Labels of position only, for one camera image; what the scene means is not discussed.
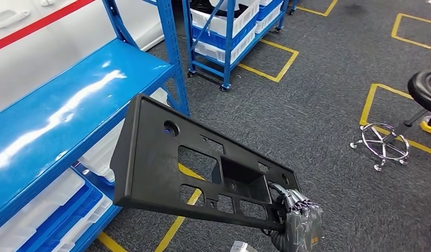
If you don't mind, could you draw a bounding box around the small blue parts bin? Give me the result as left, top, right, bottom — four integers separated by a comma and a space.
256, 1, 283, 22
191, 15, 258, 50

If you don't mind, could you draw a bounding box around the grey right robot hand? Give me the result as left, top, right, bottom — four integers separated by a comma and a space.
269, 183, 324, 252

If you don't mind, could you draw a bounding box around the black plastic license plate frame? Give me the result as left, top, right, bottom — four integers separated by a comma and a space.
110, 93, 302, 233

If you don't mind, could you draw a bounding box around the blue metal shelf rack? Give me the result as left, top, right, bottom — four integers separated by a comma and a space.
0, 0, 192, 252

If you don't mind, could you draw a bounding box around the black round stool chrome base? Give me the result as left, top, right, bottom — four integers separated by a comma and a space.
350, 68, 431, 172

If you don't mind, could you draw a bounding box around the black plastic part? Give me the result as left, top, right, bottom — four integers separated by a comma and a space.
193, 0, 250, 19

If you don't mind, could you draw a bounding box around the large white plastic tray bin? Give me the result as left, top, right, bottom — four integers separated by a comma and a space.
78, 87, 171, 183

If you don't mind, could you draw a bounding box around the blue wheeled bin rack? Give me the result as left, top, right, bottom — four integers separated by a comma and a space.
181, 0, 295, 92

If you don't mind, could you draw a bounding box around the white car with red stripe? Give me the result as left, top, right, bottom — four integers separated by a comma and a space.
0, 0, 164, 116

